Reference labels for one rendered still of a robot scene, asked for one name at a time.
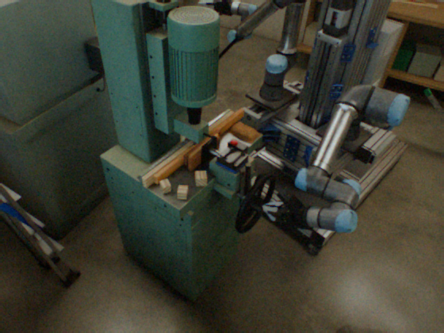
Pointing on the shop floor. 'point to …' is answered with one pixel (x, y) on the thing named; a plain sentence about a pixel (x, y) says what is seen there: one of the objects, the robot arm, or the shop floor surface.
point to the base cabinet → (175, 239)
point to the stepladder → (20, 220)
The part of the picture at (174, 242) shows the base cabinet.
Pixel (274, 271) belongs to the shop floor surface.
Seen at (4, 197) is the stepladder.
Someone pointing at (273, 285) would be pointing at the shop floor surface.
